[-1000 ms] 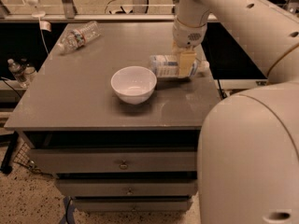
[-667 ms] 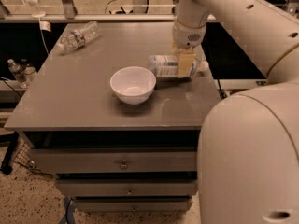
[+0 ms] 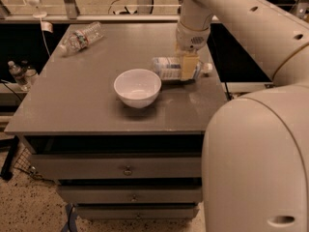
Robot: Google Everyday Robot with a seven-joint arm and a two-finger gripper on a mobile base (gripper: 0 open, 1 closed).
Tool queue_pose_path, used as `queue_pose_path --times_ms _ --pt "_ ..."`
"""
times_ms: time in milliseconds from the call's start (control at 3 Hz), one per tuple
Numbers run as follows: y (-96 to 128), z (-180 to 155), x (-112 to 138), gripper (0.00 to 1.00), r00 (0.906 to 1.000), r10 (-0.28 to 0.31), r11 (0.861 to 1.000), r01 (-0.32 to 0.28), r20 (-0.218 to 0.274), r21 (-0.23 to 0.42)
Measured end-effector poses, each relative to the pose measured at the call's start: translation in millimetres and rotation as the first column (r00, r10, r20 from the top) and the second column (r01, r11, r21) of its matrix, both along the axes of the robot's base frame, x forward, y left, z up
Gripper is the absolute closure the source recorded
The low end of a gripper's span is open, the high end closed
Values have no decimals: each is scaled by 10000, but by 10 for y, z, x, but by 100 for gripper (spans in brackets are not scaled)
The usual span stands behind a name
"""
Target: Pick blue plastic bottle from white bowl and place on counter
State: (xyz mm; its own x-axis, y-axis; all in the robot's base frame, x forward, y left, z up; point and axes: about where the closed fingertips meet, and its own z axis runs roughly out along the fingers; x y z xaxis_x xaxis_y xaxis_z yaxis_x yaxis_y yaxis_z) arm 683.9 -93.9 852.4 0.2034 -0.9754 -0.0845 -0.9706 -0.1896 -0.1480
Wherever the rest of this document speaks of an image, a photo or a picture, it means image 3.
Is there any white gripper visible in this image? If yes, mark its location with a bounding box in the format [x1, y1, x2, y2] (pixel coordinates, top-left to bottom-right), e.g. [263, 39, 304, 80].
[175, 21, 211, 80]

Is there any blue label plastic bottle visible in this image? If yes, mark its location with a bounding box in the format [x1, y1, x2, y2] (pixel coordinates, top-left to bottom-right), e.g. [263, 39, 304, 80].
[153, 57, 213, 81]

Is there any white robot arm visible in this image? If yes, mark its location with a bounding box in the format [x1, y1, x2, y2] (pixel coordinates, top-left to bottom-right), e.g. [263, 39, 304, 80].
[177, 0, 309, 232]

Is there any white bowl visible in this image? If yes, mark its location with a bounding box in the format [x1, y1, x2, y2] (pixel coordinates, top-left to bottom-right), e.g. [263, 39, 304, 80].
[114, 69, 161, 108]

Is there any clear bottle red label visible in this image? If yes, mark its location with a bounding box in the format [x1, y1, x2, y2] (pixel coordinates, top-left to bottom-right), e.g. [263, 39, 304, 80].
[59, 21, 104, 57]

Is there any small clear bottle left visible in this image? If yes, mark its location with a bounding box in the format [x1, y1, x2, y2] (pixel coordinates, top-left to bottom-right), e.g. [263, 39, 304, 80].
[8, 61, 30, 92]

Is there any grey drawer cabinet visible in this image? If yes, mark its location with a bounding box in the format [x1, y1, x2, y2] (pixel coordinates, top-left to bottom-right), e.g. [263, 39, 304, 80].
[6, 23, 226, 208]

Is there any bottom grey drawer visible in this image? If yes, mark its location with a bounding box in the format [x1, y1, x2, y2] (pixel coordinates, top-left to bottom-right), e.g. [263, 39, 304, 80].
[76, 205, 198, 219]

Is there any grey drawer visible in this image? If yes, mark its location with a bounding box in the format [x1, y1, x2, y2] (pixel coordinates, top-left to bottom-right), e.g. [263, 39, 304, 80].
[57, 186, 202, 204]
[76, 205, 198, 219]
[30, 154, 201, 180]

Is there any white round lamp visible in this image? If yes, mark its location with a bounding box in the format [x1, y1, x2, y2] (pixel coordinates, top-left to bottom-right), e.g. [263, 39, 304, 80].
[26, 0, 47, 19]

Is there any top grey drawer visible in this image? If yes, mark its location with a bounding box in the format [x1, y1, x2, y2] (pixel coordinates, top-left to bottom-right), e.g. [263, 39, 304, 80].
[30, 154, 201, 180]

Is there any middle grey drawer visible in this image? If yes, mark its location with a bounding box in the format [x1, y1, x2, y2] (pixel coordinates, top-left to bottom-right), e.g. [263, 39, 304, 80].
[57, 186, 202, 204]

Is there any black cable behind cabinet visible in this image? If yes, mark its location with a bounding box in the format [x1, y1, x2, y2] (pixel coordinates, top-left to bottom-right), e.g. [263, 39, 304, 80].
[223, 80, 232, 102]

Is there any metal railing frame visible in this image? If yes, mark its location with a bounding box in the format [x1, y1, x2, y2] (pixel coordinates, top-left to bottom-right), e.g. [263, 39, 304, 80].
[0, 0, 223, 25]

